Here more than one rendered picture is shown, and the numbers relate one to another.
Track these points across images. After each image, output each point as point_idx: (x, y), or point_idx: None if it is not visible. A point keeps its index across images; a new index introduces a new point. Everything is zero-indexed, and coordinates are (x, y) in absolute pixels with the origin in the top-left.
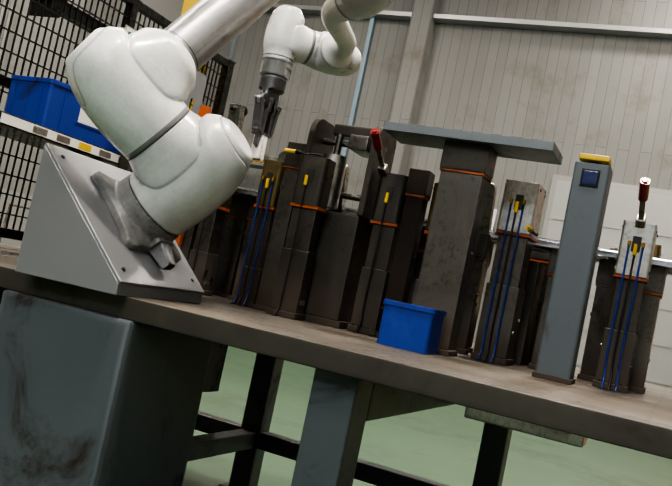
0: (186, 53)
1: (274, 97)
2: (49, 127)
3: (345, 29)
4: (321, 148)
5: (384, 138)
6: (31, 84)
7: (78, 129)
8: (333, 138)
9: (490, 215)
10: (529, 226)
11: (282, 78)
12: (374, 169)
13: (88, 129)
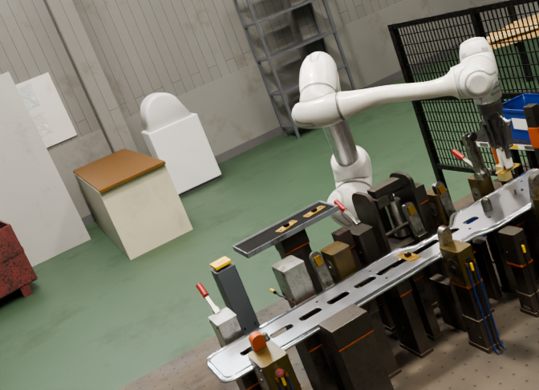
0: (332, 162)
1: (492, 117)
2: None
3: (391, 99)
4: (402, 191)
5: (357, 200)
6: (508, 105)
7: (516, 132)
8: (408, 182)
9: (317, 275)
10: (269, 289)
11: (480, 104)
12: (361, 220)
13: (521, 132)
